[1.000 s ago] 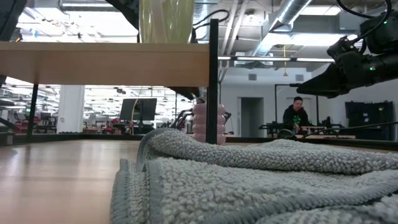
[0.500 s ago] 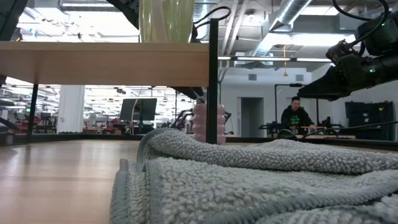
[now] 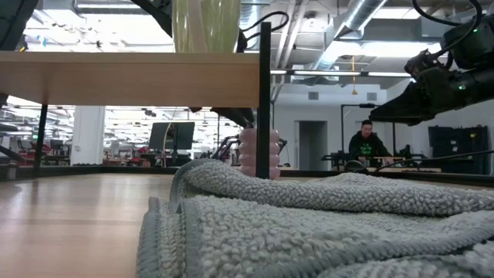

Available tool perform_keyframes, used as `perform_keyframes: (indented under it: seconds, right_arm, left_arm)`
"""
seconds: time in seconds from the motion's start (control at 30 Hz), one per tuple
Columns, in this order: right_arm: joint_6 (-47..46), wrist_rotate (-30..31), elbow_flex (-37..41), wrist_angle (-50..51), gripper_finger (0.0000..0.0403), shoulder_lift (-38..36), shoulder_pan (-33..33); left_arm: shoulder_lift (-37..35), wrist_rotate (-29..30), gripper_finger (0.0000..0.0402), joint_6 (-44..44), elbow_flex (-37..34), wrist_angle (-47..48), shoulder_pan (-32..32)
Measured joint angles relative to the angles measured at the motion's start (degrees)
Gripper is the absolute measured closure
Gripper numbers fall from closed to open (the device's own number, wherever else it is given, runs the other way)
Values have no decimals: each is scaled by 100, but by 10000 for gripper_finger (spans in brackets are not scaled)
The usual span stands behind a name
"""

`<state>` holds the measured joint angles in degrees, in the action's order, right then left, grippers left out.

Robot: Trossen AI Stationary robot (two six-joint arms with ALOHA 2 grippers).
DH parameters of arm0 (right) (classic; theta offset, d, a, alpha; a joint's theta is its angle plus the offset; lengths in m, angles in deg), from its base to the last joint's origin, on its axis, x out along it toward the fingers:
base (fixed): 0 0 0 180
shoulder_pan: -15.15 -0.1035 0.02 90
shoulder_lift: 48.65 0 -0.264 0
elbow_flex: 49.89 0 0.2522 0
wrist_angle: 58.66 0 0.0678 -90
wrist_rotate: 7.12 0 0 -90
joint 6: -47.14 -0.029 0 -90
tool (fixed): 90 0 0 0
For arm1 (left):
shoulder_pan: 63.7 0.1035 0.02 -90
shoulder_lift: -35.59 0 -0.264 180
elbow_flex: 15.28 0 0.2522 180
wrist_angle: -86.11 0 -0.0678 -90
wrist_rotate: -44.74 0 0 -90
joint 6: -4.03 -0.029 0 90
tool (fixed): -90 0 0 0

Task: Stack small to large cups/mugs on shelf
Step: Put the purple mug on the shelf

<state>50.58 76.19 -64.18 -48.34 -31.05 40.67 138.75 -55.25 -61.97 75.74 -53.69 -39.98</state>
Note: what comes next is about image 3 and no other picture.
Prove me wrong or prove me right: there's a person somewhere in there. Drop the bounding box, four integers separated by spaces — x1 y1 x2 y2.
348 119 393 165

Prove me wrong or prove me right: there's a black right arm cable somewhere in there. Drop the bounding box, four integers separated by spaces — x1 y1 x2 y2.
376 149 494 171

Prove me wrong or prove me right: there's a grey folded cloth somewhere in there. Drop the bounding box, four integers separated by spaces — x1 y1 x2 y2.
137 158 494 278

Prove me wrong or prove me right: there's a lilac ribbed mug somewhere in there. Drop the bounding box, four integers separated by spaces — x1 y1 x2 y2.
238 127 281 181

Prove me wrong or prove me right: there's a black metal table frame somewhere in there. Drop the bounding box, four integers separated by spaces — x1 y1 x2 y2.
0 164 494 187

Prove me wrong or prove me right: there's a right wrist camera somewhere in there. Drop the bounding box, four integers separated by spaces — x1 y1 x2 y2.
403 48 451 80

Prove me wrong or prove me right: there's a dark background monitor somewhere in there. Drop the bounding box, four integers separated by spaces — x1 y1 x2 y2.
148 121 196 151

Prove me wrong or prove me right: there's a silver ceiling duct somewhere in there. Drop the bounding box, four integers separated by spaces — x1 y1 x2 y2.
308 0 389 73

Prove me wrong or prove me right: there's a wooden shelf with black legs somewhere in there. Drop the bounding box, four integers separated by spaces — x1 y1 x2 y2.
0 22 272 181

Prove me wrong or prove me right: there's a black background cabinet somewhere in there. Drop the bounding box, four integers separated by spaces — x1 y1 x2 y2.
428 125 489 175

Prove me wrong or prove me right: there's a white pillar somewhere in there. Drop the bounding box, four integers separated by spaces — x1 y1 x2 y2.
70 106 106 166

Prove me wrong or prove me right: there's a black background gantry frame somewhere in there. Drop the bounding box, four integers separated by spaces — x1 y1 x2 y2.
340 103 397 155

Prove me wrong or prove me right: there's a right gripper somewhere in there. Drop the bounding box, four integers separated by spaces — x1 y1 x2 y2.
368 67 494 127

